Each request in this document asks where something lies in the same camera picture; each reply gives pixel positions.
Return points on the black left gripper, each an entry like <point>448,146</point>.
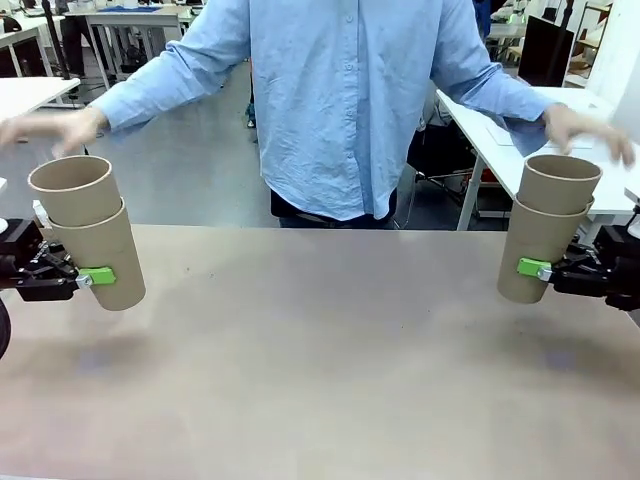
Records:
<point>35,287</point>

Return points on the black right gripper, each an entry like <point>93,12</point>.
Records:
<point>615,285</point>

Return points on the cardboard cups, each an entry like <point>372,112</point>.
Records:
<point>540,250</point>
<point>107,250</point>

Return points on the beige paper cup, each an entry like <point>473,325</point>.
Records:
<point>555,192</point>
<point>75,200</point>

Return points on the person's right forearm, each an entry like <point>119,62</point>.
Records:
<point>150,87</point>

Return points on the person's left forearm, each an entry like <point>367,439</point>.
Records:
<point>500,95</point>

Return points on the person's left hand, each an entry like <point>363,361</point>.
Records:
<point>575,125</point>

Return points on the person's right hand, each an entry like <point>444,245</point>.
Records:
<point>60,130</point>

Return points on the white paper sheet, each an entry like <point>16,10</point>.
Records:
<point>505,136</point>

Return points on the black office chair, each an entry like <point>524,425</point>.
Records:
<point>440,155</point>

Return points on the large white table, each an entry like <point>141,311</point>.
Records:
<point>480,125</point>

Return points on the white rounded table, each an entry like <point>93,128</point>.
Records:
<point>30,92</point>

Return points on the black monitor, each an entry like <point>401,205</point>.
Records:
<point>545,52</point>

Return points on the black tripod pole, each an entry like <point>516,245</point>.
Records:
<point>57,40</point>

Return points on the wooden shelf rack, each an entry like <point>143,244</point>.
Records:
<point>590,35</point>

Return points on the person in light blue shirt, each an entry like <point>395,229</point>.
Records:
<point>325,100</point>

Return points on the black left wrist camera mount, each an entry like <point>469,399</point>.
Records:
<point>17,235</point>

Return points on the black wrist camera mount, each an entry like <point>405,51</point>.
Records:
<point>620,242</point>
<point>17,235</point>

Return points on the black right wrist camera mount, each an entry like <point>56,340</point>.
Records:
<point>620,242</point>

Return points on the grey frame workbench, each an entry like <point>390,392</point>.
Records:
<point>130,25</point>

